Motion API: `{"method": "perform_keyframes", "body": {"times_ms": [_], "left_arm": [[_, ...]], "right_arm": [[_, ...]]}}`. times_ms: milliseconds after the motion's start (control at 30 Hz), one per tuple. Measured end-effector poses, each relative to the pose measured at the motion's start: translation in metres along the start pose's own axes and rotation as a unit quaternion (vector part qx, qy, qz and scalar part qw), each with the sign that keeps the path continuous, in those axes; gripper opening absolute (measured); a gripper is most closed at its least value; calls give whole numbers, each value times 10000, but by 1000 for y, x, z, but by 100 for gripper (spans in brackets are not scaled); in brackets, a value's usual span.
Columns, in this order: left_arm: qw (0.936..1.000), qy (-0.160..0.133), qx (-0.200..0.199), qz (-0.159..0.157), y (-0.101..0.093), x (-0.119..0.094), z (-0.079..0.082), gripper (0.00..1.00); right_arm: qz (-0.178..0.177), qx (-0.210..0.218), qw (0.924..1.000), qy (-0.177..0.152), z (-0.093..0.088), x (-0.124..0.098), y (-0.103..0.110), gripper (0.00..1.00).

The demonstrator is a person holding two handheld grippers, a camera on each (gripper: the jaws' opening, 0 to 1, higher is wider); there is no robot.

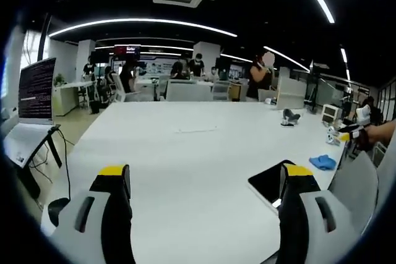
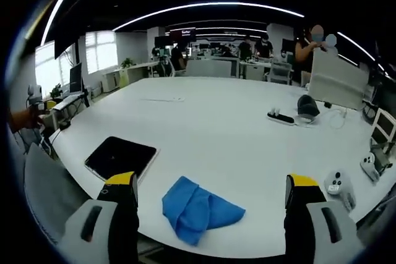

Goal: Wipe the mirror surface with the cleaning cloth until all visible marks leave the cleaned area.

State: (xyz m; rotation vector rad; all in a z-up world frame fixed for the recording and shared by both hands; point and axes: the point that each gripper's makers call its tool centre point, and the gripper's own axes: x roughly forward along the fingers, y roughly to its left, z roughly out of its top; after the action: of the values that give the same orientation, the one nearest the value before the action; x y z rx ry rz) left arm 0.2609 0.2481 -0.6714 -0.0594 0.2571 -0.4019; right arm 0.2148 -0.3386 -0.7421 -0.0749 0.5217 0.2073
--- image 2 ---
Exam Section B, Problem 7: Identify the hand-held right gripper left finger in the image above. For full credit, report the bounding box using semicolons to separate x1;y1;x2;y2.
57;170;140;264

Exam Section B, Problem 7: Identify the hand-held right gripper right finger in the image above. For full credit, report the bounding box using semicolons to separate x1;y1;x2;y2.
283;173;366;264

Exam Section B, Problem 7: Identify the rectangular dark mirror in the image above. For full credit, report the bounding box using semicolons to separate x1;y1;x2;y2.
84;135;158;185

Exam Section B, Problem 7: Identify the blue cleaning cloth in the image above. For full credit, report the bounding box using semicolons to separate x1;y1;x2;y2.
161;176;247;246

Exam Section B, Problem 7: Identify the bright window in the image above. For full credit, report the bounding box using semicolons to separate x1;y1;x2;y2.
84;30;118;74
34;42;78;92

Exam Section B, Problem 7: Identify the black computer monitor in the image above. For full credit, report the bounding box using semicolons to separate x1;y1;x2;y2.
69;62;91;108

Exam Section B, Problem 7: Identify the white hand controller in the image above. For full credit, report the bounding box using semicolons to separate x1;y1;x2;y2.
324;169;357;213
359;151;382;182

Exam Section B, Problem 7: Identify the grey office chair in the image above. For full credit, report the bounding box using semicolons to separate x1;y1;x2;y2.
23;141;91;246

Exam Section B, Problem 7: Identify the curved ceiling light strip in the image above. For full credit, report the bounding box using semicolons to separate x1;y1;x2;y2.
41;0;91;44
112;1;306;32

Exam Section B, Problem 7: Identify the black and white power strip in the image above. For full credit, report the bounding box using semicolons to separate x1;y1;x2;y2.
266;107;296;126

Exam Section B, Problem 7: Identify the grey computer monitor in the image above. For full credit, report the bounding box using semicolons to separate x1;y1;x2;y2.
308;49;369;111

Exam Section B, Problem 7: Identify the white mesh office chair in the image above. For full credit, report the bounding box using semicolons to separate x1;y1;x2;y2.
264;61;294;86

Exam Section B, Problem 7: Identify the white desk divider screen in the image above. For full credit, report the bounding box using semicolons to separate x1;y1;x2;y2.
184;59;239;79

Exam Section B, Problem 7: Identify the white cable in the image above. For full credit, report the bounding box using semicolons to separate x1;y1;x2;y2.
320;105;351;130

